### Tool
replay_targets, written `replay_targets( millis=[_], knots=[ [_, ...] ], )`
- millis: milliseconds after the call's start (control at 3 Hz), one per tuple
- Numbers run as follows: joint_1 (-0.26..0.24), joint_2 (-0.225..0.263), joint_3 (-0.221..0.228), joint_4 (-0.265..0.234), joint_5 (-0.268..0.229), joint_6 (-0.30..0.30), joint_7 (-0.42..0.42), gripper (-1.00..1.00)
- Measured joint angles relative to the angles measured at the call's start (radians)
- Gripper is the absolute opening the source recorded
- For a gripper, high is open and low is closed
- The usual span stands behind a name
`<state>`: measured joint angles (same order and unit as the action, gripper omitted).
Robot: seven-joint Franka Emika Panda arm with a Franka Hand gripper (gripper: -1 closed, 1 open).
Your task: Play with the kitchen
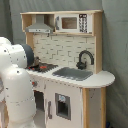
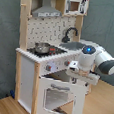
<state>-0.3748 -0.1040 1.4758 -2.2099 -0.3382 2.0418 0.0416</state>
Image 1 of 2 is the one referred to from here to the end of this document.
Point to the white cupboard door with dispenser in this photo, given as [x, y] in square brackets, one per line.
[63, 106]

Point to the white wooden toy kitchen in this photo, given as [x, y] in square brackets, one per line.
[67, 47]

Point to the grey toy sink basin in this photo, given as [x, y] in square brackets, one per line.
[73, 74]

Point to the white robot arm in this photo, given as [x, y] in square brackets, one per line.
[19, 95]

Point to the black toy faucet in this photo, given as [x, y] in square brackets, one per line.
[82, 63]

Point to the grey toy range hood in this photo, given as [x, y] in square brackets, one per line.
[41, 25]

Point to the black toy stovetop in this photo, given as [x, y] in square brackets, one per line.
[42, 67]

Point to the small metal pot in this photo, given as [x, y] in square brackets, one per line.
[36, 61]

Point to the white toy microwave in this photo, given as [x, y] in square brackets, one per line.
[73, 23]

